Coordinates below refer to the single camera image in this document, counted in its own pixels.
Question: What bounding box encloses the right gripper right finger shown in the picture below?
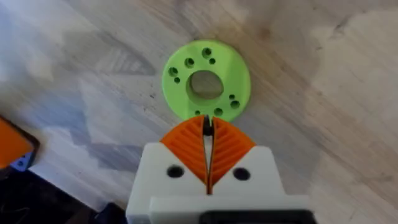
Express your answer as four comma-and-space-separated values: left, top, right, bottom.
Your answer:
207, 115, 286, 197

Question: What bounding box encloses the green disc with holes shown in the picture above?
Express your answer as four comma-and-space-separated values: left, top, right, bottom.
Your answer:
161, 39, 252, 123

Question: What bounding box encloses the orange ribbed wedge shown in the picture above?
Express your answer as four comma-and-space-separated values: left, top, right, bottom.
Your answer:
0, 114, 41, 173

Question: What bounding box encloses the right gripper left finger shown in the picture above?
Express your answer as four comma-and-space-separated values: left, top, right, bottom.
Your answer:
125, 114, 210, 224

